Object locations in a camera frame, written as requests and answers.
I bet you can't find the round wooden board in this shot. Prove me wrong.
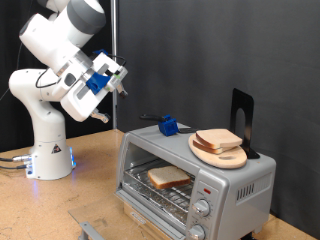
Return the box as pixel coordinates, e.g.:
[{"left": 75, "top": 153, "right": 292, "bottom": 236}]
[{"left": 188, "top": 133, "right": 248, "bottom": 169}]

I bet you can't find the black base cable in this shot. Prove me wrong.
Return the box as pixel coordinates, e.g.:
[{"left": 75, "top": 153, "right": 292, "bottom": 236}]
[
  {"left": 0, "top": 153, "right": 33, "bottom": 163},
  {"left": 0, "top": 163, "right": 28, "bottom": 170}
]

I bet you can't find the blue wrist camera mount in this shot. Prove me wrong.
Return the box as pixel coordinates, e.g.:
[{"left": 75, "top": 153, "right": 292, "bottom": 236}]
[{"left": 85, "top": 68, "right": 122, "bottom": 96}]

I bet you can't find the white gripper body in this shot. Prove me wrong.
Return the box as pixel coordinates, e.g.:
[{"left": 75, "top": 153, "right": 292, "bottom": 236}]
[{"left": 60, "top": 52, "right": 129, "bottom": 123}]

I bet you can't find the wire oven rack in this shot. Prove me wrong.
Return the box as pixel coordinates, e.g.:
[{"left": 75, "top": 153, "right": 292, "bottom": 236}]
[{"left": 123, "top": 159, "right": 196, "bottom": 225}]

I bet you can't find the white bread slice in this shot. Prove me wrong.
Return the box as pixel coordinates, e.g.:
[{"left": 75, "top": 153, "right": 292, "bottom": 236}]
[
  {"left": 147, "top": 165, "right": 192, "bottom": 190},
  {"left": 195, "top": 128, "right": 243, "bottom": 150},
  {"left": 192, "top": 138, "right": 231, "bottom": 155}
]

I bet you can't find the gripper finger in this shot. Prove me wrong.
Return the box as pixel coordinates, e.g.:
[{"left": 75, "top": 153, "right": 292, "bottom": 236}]
[
  {"left": 89, "top": 109, "right": 112, "bottom": 124},
  {"left": 115, "top": 82, "right": 129, "bottom": 100}
]

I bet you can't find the vertical metal pole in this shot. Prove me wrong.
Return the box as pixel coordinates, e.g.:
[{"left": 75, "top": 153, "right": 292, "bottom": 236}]
[{"left": 110, "top": 0, "right": 118, "bottom": 130}]

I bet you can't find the silver toaster oven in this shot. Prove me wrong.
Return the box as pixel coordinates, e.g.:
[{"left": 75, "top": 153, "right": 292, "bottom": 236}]
[{"left": 115, "top": 120, "right": 277, "bottom": 240}]

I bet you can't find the black metal bookend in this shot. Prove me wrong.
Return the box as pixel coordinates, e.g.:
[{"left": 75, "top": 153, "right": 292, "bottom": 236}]
[{"left": 229, "top": 88, "right": 261, "bottom": 160}]

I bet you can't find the glass oven door with handle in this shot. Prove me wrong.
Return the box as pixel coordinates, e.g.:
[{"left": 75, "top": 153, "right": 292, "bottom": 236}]
[{"left": 68, "top": 189, "right": 188, "bottom": 240}]

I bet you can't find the silver oven knob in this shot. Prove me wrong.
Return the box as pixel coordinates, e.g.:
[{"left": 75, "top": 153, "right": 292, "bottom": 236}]
[
  {"left": 187, "top": 224, "right": 206, "bottom": 240},
  {"left": 192, "top": 199, "right": 211, "bottom": 218}
]

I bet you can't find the metal spatula with blue block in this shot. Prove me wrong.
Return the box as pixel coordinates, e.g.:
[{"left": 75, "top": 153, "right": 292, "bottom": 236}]
[{"left": 139, "top": 113, "right": 201, "bottom": 137}]

